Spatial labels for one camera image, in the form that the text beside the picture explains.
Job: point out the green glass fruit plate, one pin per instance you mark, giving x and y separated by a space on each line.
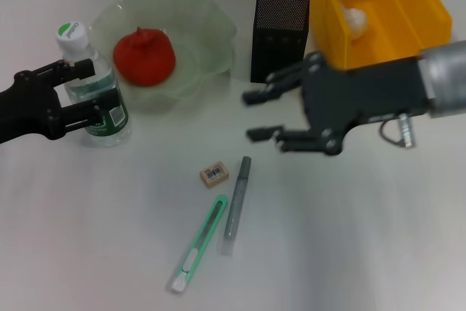
204 34

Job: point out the black mesh pen holder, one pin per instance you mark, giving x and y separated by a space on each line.
278 45

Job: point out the gray pen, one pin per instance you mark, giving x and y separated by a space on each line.
236 205

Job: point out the clear bottle with green label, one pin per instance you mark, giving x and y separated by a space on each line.
109 132

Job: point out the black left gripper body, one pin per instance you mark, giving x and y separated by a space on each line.
29 107

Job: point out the beige eraser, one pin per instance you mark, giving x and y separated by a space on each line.
215 174

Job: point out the yellow plastic bin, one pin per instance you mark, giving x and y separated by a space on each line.
393 34

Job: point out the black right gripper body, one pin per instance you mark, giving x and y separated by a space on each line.
364 94

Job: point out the green utility knife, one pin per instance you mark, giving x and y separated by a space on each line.
198 242

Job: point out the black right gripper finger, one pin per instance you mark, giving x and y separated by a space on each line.
262 96
298 141

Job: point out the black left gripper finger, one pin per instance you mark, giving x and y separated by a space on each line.
83 68
109 101

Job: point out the white paper ball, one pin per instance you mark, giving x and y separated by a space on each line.
355 21

